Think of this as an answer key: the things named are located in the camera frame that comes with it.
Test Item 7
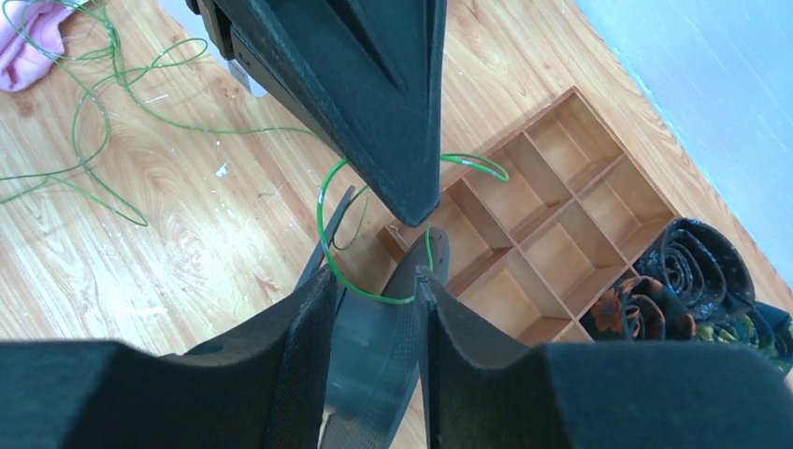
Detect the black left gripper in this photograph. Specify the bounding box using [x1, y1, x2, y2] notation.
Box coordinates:
[185, 1, 447, 226]

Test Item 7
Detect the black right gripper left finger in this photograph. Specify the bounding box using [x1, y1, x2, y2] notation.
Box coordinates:
[1, 268, 337, 448]

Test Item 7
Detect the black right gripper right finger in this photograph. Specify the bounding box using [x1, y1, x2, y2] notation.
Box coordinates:
[415, 267, 792, 448]

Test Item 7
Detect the green wire bundle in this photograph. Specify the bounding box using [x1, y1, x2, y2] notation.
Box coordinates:
[0, 0, 511, 306]

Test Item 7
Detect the wooden compartment tray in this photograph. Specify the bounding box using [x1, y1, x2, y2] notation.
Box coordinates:
[376, 86, 680, 348]

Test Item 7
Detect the orange floral rolled tie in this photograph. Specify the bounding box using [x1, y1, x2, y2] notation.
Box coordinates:
[580, 275, 697, 341]

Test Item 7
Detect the dark blue rolled tie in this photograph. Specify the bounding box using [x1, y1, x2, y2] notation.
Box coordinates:
[634, 217, 756, 323]

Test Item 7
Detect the green yellow rolled tie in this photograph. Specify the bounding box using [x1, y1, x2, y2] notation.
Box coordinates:
[695, 302, 792, 376]

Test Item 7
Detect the pink folded cloth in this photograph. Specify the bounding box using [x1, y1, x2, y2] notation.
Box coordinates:
[1, 1, 74, 93]

